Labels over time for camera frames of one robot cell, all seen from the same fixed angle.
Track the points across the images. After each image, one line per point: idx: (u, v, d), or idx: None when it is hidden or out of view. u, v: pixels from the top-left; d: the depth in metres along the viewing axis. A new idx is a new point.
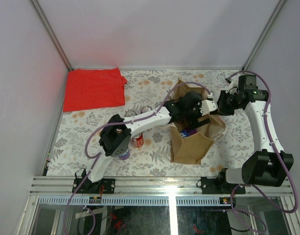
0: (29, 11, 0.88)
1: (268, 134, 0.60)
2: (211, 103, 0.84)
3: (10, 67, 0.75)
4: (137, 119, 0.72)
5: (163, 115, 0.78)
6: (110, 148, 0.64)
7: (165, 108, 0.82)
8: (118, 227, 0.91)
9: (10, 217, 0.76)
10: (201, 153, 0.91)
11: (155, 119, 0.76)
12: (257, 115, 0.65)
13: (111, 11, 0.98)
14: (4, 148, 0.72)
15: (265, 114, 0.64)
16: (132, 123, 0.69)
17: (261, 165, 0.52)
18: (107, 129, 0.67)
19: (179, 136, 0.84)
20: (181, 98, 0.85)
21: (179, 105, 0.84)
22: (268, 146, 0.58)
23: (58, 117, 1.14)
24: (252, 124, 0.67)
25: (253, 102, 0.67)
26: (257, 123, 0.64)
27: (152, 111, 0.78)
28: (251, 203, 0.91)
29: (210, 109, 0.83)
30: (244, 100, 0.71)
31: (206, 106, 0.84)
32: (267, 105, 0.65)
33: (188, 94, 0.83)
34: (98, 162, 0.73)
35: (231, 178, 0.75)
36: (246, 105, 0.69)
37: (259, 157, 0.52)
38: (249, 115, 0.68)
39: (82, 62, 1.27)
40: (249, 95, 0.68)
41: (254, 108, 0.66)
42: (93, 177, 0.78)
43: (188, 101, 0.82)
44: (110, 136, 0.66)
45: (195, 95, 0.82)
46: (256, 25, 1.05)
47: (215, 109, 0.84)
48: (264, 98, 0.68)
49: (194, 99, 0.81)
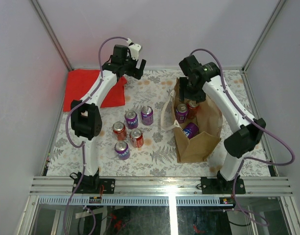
0: (28, 10, 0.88)
1: (237, 109, 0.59)
2: (135, 45, 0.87)
3: (10, 68, 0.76)
4: (92, 92, 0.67)
5: (110, 77, 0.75)
6: (89, 130, 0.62)
7: (107, 70, 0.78)
8: (118, 227, 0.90)
9: (10, 217, 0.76)
10: (207, 150, 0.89)
11: (105, 83, 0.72)
12: (219, 93, 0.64)
13: (111, 11, 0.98)
14: (4, 148, 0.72)
15: (226, 90, 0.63)
16: (90, 98, 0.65)
17: (244, 139, 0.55)
18: (74, 118, 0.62)
19: (185, 136, 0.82)
20: (112, 57, 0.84)
21: (114, 61, 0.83)
22: (243, 121, 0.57)
23: (58, 117, 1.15)
24: (218, 103, 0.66)
25: (210, 81, 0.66)
26: (223, 100, 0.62)
27: (98, 80, 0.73)
28: (251, 202, 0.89)
29: (137, 50, 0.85)
30: (198, 80, 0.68)
31: (133, 52, 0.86)
32: (223, 80, 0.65)
33: (115, 48, 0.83)
34: (87, 151, 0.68)
35: (229, 175, 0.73)
36: (204, 86, 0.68)
37: (241, 134, 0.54)
38: (212, 95, 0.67)
39: (82, 61, 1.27)
40: (202, 74, 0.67)
41: (213, 87, 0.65)
42: (91, 171, 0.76)
43: (120, 54, 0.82)
44: (81, 122, 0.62)
45: (122, 46, 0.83)
46: (256, 26, 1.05)
47: (140, 47, 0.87)
48: (216, 71, 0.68)
49: (124, 49, 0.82)
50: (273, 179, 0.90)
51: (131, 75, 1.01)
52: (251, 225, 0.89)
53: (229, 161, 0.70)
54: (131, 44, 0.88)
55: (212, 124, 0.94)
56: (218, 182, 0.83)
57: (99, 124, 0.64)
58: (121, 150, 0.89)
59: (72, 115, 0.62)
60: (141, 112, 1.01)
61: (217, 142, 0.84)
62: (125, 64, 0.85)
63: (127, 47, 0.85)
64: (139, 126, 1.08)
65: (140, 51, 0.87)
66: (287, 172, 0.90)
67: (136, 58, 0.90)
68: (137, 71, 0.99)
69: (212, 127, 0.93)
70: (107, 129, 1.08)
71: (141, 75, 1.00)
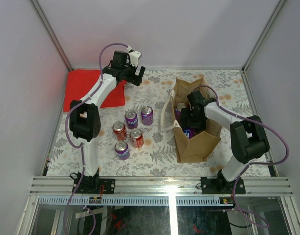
0: (28, 10, 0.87)
1: (230, 113, 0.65)
2: (134, 53, 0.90)
3: (10, 68, 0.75)
4: (92, 93, 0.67)
5: (109, 80, 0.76)
6: (88, 131, 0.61)
7: (106, 73, 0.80)
8: (118, 227, 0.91)
9: (10, 217, 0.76)
10: (206, 151, 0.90)
11: (105, 85, 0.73)
12: (215, 110, 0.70)
13: (111, 11, 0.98)
14: (3, 148, 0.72)
15: (219, 106, 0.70)
16: (90, 99, 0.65)
17: (241, 132, 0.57)
18: (73, 118, 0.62)
19: (185, 136, 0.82)
20: (112, 62, 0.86)
21: (114, 66, 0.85)
22: (236, 119, 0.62)
23: (58, 117, 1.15)
24: (217, 119, 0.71)
25: (207, 105, 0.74)
26: (219, 113, 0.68)
27: (98, 82, 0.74)
28: (251, 203, 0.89)
29: (137, 57, 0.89)
30: (200, 111, 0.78)
31: (133, 58, 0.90)
32: (216, 100, 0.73)
33: (114, 54, 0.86)
34: (86, 152, 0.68)
35: (231, 176, 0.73)
36: (205, 111, 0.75)
37: (236, 127, 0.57)
38: (212, 115, 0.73)
39: (82, 62, 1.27)
40: (201, 106, 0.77)
41: (210, 107, 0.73)
42: (90, 172, 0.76)
43: (120, 59, 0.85)
44: (79, 123, 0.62)
45: (121, 52, 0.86)
46: (256, 25, 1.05)
47: (140, 54, 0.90)
48: (213, 100, 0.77)
49: (123, 55, 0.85)
50: (273, 179, 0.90)
51: (130, 81, 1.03)
52: (251, 227, 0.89)
53: (233, 165, 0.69)
54: (130, 51, 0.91)
55: (211, 125, 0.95)
56: (218, 181, 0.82)
57: (97, 125, 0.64)
58: (121, 150, 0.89)
59: (71, 115, 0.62)
60: (141, 112, 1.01)
61: (217, 142, 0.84)
62: (124, 69, 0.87)
63: (127, 54, 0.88)
64: (139, 126, 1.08)
65: (139, 58, 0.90)
66: (287, 172, 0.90)
67: (135, 64, 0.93)
68: (135, 77, 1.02)
69: (212, 127, 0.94)
70: (107, 129, 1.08)
71: (139, 82, 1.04)
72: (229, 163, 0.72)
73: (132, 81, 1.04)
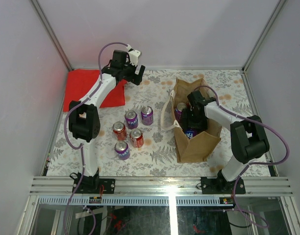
0: (28, 10, 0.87)
1: (230, 112, 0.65)
2: (134, 52, 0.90)
3: (10, 68, 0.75)
4: (92, 94, 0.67)
5: (108, 80, 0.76)
6: (87, 132, 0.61)
7: (106, 73, 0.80)
8: (118, 227, 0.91)
9: (10, 217, 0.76)
10: (206, 151, 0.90)
11: (104, 85, 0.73)
12: (215, 109, 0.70)
13: (111, 11, 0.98)
14: (3, 149, 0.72)
15: (219, 105, 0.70)
16: (89, 100, 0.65)
17: (241, 132, 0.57)
18: (72, 119, 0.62)
19: (185, 136, 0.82)
20: (112, 61, 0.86)
21: (113, 66, 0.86)
22: (236, 119, 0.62)
23: (58, 117, 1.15)
24: (217, 118, 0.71)
25: (207, 104, 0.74)
26: (219, 113, 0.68)
27: (97, 82, 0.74)
28: (251, 203, 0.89)
29: (137, 56, 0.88)
30: (200, 111, 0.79)
31: (133, 58, 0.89)
32: (217, 99, 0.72)
33: (114, 53, 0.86)
34: (86, 152, 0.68)
35: (231, 176, 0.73)
36: (205, 111, 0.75)
37: (236, 127, 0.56)
38: (212, 115, 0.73)
39: (82, 62, 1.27)
40: (202, 105, 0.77)
41: (210, 106, 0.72)
42: (90, 172, 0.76)
43: (119, 58, 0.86)
44: (78, 124, 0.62)
45: (121, 51, 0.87)
46: (256, 25, 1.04)
47: (140, 53, 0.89)
48: (213, 99, 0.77)
49: (123, 54, 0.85)
50: (273, 179, 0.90)
51: (130, 81, 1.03)
52: (251, 227, 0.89)
53: (233, 165, 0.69)
54: (130, 50, 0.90)
55: (211, 125, 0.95)
56: (218, 181, 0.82)
57: (97, 126, 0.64)
58: (121, 150, 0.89)
59: (70, 115, 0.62)
60: (141, 112, 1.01)
61: (217, 142, 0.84)
62: (123, 68, 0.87)
63: (126, 53, 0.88)
64: (139, 126, 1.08)
65: (139, 56, 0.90)
66: (287, 172, 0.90)
67: (135, 63, 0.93)
68: (135, 77, 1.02)
69: (212, 127, 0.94)
70: (107, 129, 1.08)
71: (140, 82, 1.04)
72: (229, 163, 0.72)
73: (133, 80, 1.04)
